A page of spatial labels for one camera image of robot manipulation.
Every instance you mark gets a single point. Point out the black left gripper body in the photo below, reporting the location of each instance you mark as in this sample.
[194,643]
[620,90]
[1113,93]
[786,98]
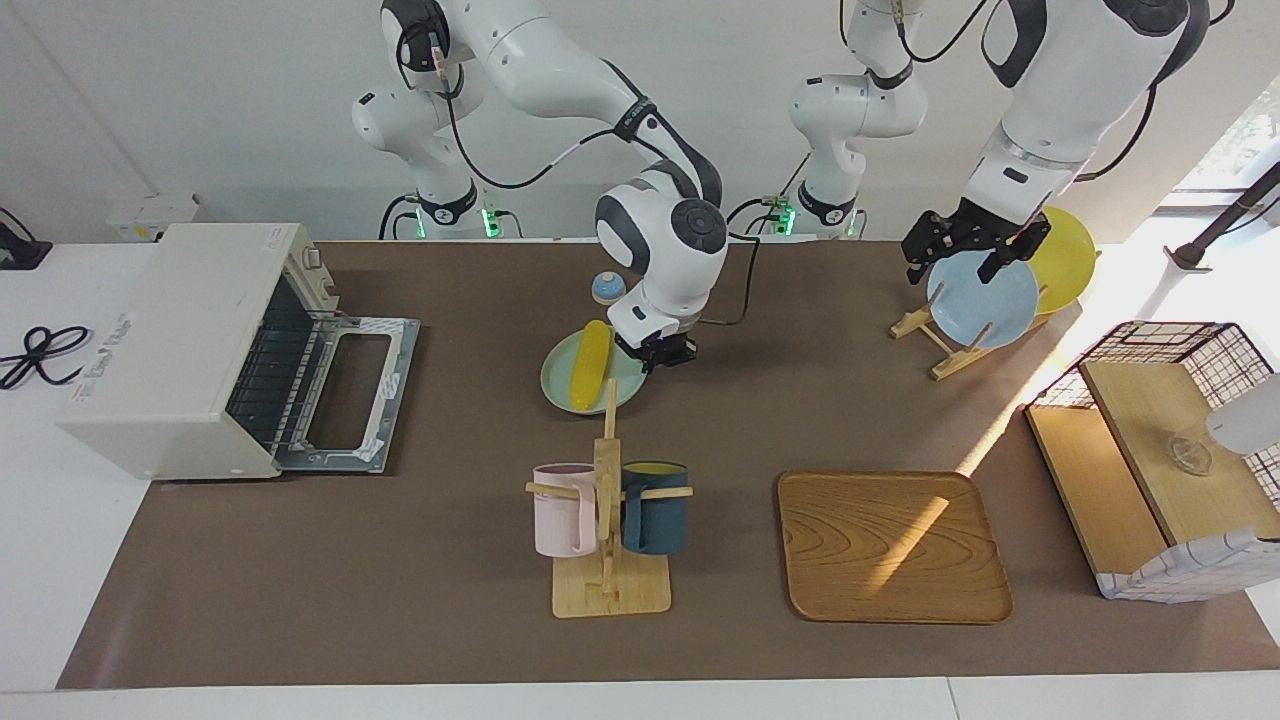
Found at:
[965,232]

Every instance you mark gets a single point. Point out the small clear glass cup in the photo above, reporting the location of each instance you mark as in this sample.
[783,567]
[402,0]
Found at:
[1192,456]

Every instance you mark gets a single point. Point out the black angled stand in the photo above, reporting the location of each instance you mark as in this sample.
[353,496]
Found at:
[1215,228]

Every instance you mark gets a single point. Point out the light blue plate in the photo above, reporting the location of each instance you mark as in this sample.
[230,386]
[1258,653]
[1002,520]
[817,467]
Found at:
[985,305]

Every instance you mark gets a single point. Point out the yellow plate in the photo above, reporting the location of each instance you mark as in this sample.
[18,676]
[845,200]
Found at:
[1065,265]

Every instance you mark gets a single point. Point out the white cylindrical object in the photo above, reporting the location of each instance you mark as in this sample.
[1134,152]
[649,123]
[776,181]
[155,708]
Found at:
[1250,420]

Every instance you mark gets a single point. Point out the small blue call bell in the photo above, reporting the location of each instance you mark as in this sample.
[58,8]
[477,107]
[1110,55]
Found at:
[606,290]

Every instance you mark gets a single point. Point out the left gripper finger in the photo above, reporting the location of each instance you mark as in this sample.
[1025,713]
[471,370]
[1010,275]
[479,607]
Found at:
[915,265]
[998,262]

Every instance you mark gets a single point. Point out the white toaster oven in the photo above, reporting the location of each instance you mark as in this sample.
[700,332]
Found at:
[160,350]

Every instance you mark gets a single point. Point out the yellow corn cob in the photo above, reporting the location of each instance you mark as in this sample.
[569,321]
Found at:
[590,365]

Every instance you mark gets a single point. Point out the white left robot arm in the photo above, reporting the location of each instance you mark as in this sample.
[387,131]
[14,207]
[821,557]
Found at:
[1060,100]

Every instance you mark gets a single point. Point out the black clamp base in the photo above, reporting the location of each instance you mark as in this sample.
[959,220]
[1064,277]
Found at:
[20,252]

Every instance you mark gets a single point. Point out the white socket box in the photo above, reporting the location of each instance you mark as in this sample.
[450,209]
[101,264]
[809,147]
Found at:
[150,215]

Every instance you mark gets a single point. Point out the wooden mug tree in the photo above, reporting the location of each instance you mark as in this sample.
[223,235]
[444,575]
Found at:
[610,595]

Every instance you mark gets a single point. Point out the pink mug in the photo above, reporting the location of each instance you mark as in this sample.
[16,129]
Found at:
[562,515]

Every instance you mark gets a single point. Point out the brown table mat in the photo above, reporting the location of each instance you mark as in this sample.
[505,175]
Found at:
[450,600]

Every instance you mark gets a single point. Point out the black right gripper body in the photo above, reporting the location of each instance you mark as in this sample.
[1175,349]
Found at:
[675,350]

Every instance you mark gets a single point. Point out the wooden dish rack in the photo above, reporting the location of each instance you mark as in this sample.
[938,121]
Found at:
[950,362]

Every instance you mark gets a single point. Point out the light green plate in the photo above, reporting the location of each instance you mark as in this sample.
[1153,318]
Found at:
[557,375]

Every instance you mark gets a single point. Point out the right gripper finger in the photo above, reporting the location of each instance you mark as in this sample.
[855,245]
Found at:
[662,362]
[643,364]

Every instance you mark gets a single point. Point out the dark blue mug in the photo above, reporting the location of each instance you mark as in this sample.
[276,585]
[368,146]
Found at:
[660,520]

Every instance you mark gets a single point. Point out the wooden serving tray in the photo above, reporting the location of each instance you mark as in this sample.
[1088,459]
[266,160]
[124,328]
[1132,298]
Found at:
[890,550]

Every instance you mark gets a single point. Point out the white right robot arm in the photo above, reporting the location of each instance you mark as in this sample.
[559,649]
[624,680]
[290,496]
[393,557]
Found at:
[660,250]

